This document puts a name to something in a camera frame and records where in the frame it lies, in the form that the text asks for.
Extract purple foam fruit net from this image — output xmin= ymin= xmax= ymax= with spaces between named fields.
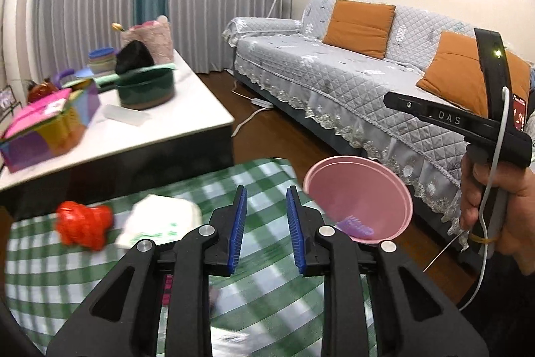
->
xmin=336 ymin=215 xmax=375 ymax=239

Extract person right hand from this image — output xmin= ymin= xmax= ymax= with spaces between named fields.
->
xmin=461 ymin=155 xmax=535 ymax=275

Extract orange cushion far right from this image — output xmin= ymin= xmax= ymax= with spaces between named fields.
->
xmin=416 ymin=32 xmax=530 ymax=122

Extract white green printed bag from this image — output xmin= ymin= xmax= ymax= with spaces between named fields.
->
xmin=115 ymin=195 xmax=201 ymax=249

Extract green checkered tablecloth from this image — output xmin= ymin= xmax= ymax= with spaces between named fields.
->
xmin=5 ymin=158 xmax=324 ymax=356

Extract grey quilted sofa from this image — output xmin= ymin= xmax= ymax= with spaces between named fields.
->
xmin=222 ymin=0 xmax=474 ymax=250

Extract white coffee table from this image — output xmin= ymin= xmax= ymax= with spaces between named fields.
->
xmin=1 ymin=54 xmax=234 ymax=220

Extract crumpled orange-red plastic bag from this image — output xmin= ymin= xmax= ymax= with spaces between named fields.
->
xmin=55 ymin=201 xmax=113 ymax=251

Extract clear plastic sheet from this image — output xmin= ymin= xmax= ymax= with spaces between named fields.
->
xmin=102 ymin=105 xmax=150 ymax=127

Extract orange cushion near armrest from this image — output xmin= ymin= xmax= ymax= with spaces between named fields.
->
xmin=322 ymin=0 xmax=395 ymax=60

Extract dark green round bowl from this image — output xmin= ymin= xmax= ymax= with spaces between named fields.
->
xmin=115 ymin=68 xmax=175 ymax=110

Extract black round lid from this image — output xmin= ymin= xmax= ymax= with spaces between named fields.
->
xmin=115 ymin=41 xmax=155 ymax=75

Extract mint green rolled mat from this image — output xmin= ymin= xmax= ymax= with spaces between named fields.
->
xmin=62 ymin=62 xmax=177 ymax=91

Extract pink quilted basket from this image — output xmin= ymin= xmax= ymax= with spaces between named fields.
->
xmin=121 ymin=15 xmax=174 ymax=65

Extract stacked colourful bowls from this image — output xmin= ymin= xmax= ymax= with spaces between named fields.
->
xmin=88 ymin=47 xmax=117 ymax=74

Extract colourful rainbow box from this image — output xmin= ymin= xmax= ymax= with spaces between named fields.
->
xmin=1 ymin=80 xmax=101 ymax=173

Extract red teapot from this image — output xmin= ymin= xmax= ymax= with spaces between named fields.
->
xmin=27 ymin=80 xmax=58 ymax=104

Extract white standing air conditioner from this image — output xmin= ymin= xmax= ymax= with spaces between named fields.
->
xmin=1 ymin=0 xmax=39 ymax=104

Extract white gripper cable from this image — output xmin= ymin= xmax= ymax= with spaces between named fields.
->
xmin=422 ymin=85 xmax=512 ymax=312

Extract white power strip cable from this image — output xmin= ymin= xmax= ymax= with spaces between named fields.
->
xmin=225 ymin=68 xmax=275 ymax=139

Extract purple handled cup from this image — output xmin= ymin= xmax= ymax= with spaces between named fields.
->
xmin=51 ymin=69 xmax=75 ymax=89

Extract small photo frame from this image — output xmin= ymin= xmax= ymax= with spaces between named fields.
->
xmin=0 ymin=85 xmax=17 ymax=117

